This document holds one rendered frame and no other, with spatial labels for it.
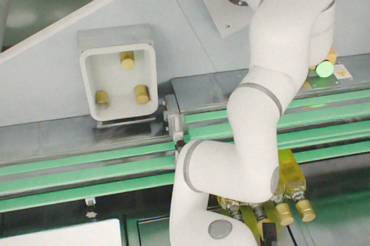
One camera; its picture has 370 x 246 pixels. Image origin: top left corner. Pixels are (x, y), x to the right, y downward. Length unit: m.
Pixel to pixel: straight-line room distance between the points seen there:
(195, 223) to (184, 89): 0.53
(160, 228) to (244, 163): 0.63
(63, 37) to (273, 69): 0.56
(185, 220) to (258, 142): 0.18
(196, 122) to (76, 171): 0.33
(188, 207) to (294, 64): 0.28
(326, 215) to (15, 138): 0.90
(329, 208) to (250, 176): 0.76
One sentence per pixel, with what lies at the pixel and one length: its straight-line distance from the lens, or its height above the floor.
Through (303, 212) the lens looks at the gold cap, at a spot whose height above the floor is 1.15.
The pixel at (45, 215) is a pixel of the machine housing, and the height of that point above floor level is 0.91.
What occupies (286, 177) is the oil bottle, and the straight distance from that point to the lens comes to 1.11.
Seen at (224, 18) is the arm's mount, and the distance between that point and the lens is 1.04.
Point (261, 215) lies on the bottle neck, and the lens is 1.05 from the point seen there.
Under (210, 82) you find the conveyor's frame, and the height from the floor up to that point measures 0.79.
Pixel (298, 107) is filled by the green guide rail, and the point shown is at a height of 0.91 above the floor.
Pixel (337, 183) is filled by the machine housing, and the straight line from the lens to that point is 1.39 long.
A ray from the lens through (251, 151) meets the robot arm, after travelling 0.58.
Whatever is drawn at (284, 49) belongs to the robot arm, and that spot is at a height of 1.17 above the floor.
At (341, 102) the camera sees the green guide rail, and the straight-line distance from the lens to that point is 1.19.
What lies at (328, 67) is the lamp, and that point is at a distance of 1.18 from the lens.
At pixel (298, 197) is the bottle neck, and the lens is 1.10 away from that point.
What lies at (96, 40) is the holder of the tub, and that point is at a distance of 1.00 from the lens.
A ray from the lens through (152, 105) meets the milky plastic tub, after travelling 1.10.
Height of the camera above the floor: 1.63
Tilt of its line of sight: 43 degrees down
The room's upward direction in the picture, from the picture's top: 164 degrees clockwise
